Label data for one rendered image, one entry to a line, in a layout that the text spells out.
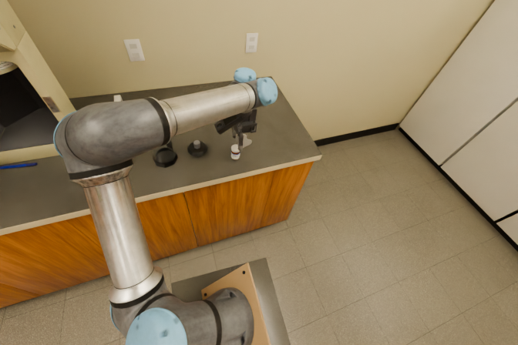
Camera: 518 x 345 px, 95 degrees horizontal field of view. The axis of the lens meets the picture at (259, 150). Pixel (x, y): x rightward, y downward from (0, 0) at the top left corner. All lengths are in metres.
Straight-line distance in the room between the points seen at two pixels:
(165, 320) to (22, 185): 0.89
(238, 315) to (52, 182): 0.90
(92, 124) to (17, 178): 0.89
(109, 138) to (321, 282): 1.74
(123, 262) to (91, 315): 1.38
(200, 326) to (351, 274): 1.58
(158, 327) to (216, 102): 0.45
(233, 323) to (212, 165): 0.65
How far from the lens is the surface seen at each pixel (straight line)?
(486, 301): 2.60
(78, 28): 1.44
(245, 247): 1.91
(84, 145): 0.48
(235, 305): 0.67
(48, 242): 1.41
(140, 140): 0.46
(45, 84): 1.11
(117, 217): 0.59
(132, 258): 0.63
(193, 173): 1.08
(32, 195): 1.25
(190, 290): 0.90
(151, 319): 0.58
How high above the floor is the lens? 1.82
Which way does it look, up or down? 50 degrees down
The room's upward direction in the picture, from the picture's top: 9 degrees clockwise
